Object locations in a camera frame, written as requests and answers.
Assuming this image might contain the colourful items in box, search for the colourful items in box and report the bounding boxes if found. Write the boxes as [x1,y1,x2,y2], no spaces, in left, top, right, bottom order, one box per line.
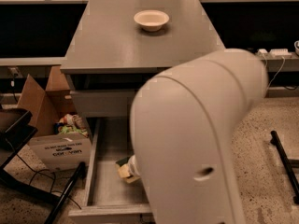
[54,114,89,137]

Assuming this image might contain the brown cardboard box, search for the brown cardboard box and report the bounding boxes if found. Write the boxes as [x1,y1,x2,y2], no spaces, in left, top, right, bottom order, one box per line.
[18,66,92,172]

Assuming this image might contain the black floor cable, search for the black floor cable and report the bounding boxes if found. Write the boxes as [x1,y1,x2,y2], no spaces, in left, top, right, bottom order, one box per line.
[5,137,83,211]

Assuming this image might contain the white paper bowl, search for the white paper bowl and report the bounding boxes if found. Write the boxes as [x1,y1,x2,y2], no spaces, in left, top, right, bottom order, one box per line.
[134,10,169,32]

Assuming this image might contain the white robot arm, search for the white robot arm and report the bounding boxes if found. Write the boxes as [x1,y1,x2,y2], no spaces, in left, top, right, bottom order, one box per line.
[130,49,268,224]

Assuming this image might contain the grey upper drawer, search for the grey upper drawer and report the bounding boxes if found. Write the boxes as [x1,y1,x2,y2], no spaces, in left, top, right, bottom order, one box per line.
[70,90,135,118]

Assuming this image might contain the green and yellow sponge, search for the green and yellow sponge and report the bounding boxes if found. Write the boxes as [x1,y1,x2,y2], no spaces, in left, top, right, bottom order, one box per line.
[115,157,130,168]

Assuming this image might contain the open grey lower drawer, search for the open grey lower drawer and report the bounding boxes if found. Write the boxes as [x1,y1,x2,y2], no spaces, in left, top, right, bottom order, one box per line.
[69,118,154,224]

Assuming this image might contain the grey drawer cabinet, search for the grey drawer cabinet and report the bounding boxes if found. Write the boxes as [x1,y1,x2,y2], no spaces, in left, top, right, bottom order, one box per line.
[61,0,224,133]

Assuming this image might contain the black stand leg right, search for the black stand leg right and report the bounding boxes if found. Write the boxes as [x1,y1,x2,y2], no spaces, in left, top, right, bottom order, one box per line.
[270,131,299,204]

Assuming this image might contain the white power strip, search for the white power strip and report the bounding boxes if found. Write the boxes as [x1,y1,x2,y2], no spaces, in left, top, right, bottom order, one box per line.
[257,49,292,59]

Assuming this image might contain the black stand left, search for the black stand left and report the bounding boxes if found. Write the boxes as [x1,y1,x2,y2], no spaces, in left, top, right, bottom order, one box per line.
[0,109,85,224]

